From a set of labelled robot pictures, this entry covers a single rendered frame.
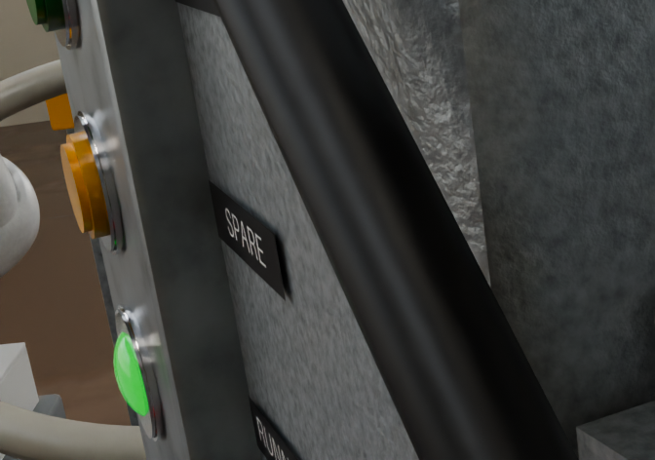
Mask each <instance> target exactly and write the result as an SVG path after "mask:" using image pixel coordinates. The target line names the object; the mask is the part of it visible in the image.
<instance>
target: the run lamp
mask: <svg viewBox="0 0 655 460"><path fill-rule="evenodd" d="M113 364H114V372H115V377H116V380H117V383H118V386H119V390H120V392H121V393H122V395H123V397H124V399H125V401H126V402H127V403H128V404H129V406H130V407H131V408H132V409H133V410H134V411H135V412H137V413H138V414H140V415H141V416H145V404H144V397H143V393H142V388H141V384H140V380H139V376H138V372H137V368H136V365H135V359H134V356H133V353H132V350H131V347H130V344H129V342H128V339H127V337H126V335H125V333H124V332H123V331H122V332H121V334H120V335H119V337H118V339H117V341H116V345H115V348H114V359H113Z"/></svg>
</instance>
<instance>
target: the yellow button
mask: <svg viewBox="0 0 655 460"><path fill-rule="evenodd" d="M60 156H61V162H62V167H63V173H64V177H65V182H66V186H67V190H68V194H69V198H70V202H71V205H72V208H73V211H74V214H75V217H76V220H77V223H78V225H79V228H80V230H81V232H82V233H86V232H89V234H90V236H91V238H92V239H96V238H100V237H104V236H106V233H107V228H106V218H105V211H104V205H103V201H102V196H101V192H100V188H99V183H98V179H97V175H96V169H95V166H94V162H93V159H92V156H91V153H90V150H89V147H88V145H87V142H86V140H85V138H84V136H83V135H82V133H80V132H79V133H74V134H68V135H67V136H66V143H65V144H62V145H61V146H60Z"/></svg>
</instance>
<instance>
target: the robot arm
mask: <svg viewBox="0 0 655 460"><path fill-rule="evenodd" d="M39 225H40V210H39V204H38V200H37V197H36V194H35V191H34V189H33V186H32V184H31V183H30V181H29V179H28V178H27V176H26V175H25V174H24V173H23V172H22V171H21V170H20V169H19V168H18V167H17V166H16V165H15V164H13V163H12V162H11V161H9V160H8V159H6V158H4V157H2V156H1V154H0V278H1V277H3V276H4V275H5V274H6V273H8V272H9V271H10V270H11V269H12V268H13V267H14V266H15V265H17V264H18V263H19V261H20V260H21V259H22V258H23V257H24V256H25V254H26V253H27V252H28V250H29V249H30V248H31V246H32V244H33V243H34V241H35V239H36V237H37V234H38V231H39Z"/></svg>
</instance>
